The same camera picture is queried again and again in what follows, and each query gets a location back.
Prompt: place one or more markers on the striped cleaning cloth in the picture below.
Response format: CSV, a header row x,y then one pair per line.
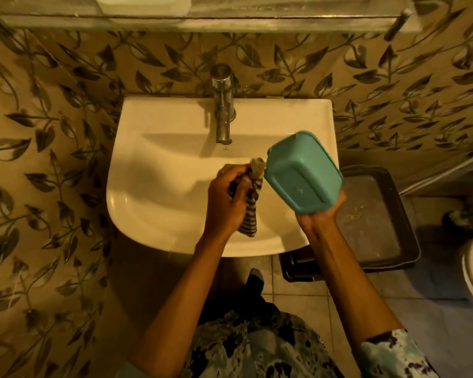
x,y
250,204

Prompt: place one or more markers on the person's right forearm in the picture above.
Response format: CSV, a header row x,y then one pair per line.
x,y
349,283

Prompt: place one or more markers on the white ceramic washbasin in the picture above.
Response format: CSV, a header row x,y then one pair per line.
x,y
169,181

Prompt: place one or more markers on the person's left fingers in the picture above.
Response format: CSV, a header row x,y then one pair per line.
x,y
232,172

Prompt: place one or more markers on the teal plastic tub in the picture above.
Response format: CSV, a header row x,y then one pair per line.
x,y
301,173

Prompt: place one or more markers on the toilet brush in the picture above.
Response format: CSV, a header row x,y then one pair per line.
x,y
459,217

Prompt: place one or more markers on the dark plastic crate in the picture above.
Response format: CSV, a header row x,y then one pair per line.
x,y
370,220

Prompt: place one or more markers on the person's left forearm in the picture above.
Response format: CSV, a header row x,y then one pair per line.
x,y
173,307

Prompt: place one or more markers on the person's left hand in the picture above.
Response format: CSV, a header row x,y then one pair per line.
x,y
222,204

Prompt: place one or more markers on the person's patterned clothing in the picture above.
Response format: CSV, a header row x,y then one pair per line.
x,y
260,342

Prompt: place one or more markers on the mirror shelf ledge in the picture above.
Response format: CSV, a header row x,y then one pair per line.
x,y
197,13

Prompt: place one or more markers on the chrome faucet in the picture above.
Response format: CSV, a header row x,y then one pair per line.
x,y
222,102

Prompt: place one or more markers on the person's right hand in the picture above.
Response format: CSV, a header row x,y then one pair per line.
x,y
315,220

